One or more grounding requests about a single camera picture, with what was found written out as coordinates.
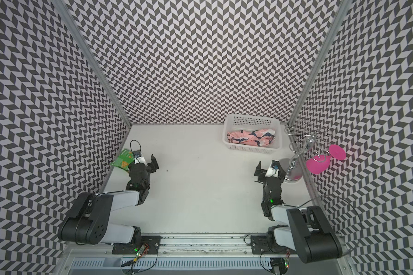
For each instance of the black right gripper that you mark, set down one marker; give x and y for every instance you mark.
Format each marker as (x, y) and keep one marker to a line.
(261, 172)

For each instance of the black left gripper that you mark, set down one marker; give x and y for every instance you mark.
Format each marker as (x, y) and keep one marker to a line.
(153, 165)

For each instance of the pink shark print shorts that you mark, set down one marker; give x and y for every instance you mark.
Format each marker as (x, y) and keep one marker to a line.
(257, 138)

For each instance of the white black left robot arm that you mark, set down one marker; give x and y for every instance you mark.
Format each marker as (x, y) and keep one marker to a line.
(88, 220)

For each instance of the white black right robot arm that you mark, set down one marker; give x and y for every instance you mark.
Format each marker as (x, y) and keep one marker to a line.
(305, 230)

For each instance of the green snack packet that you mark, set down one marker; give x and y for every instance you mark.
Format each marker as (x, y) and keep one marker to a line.
(124, 159)

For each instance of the chrome glass holder stand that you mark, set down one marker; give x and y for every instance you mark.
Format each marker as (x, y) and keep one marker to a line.
(301, 145)

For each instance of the pink plastic wine glass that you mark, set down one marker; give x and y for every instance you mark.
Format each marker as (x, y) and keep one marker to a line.
(321, 162)

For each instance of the white plastic perforated basket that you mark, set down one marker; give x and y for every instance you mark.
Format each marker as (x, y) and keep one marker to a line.
(235, 122)

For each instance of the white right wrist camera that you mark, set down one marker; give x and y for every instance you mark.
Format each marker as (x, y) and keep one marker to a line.
(273, 170)

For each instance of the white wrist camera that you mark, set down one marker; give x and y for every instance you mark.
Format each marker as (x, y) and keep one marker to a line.
(139, 159)
(273, 170)

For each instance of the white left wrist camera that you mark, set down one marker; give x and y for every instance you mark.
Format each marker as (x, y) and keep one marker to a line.
(139, 159)

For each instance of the aluminium front rail frame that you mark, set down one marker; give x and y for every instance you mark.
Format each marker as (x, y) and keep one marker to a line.
(193, 254)

